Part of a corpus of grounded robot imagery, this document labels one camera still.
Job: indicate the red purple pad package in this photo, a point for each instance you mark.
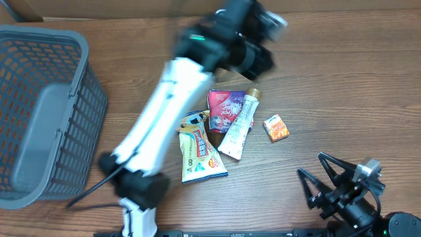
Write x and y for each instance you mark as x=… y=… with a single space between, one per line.
x=224 y=106

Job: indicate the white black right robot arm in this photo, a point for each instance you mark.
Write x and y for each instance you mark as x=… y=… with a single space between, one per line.
x=396 y=224

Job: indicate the white tube gold cap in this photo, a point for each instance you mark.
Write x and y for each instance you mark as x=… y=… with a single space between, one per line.
x=234 y=140

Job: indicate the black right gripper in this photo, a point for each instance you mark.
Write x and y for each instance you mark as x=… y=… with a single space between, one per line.
x=335 y=199

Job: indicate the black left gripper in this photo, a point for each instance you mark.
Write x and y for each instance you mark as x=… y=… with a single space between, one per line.
x=254 y=64

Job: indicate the small orange tissue pack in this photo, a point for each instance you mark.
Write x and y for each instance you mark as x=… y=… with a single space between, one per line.
x=275 y=128

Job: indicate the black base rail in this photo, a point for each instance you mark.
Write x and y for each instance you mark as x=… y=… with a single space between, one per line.
x=213 y=233

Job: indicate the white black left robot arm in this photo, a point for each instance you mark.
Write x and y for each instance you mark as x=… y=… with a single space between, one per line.
x=231 y=39

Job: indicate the yellow snack bag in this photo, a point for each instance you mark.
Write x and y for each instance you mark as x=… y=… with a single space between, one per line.
x=201 y=161

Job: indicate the grey plastic shopping basket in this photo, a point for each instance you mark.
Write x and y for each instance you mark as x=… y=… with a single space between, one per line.
x=52 y=112

